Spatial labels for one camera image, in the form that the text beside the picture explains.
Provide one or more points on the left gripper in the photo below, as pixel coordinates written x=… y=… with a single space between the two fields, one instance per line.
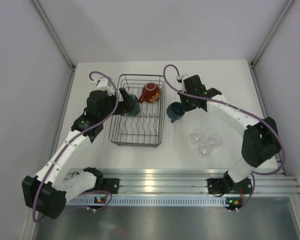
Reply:
x=127 y=105

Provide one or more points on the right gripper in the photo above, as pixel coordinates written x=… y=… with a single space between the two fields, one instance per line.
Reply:
x=185 y=107

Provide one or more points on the dark green mug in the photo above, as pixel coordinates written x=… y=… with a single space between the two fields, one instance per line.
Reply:
x=136 y=107

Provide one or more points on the red cup white inside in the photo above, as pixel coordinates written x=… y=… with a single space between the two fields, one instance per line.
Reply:
x=151 y=93

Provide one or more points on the wire dish rack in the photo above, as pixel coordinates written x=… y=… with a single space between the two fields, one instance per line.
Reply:
x=145 y=129

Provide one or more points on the dark blue cup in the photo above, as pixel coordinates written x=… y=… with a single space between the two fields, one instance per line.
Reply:
x=175 y=111

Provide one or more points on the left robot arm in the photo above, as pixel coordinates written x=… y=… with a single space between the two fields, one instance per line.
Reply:
x=48 y=192

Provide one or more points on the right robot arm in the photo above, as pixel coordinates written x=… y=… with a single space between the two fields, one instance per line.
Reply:
x=260 y=138

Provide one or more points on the clear glass back left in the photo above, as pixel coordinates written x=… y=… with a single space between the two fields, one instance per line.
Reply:
x=197 y=136

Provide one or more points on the clear glass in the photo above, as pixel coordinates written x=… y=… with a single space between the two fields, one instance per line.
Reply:
x=197 y=136
x=204 y=149
x=215 y=140

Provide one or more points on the clear glass back right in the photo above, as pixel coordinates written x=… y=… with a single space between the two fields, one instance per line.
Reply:
x=215 y=140

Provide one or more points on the clear glass front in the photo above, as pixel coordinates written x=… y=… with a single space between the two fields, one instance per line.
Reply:
x=204 y=149

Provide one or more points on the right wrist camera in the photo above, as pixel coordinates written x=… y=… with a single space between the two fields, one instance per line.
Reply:
x=180 y=78

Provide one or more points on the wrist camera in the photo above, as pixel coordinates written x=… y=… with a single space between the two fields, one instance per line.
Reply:
x=103 y=84
x=180 y=78

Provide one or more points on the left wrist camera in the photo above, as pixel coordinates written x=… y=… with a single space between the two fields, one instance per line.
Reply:
x=103 y=84

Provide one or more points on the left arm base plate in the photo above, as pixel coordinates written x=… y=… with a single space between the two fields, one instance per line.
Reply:
x=110 y=185

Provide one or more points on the aluminium mounting rail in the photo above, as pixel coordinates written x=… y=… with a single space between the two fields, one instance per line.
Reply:
x=193 y=182

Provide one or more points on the slotted cable duct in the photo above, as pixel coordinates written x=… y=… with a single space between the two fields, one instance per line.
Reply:
x=150 y=201

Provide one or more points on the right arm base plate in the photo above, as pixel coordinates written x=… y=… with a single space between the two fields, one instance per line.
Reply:
x=217 y=187

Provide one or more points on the left aluminium frame post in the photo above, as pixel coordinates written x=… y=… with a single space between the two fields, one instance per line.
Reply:
x=52 y=32

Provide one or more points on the aluminium frame post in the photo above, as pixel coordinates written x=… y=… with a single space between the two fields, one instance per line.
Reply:
x=52 y=32
x=275 y=26

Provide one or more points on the right aluminium frame post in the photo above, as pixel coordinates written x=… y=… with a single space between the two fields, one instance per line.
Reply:
x=275 y=26

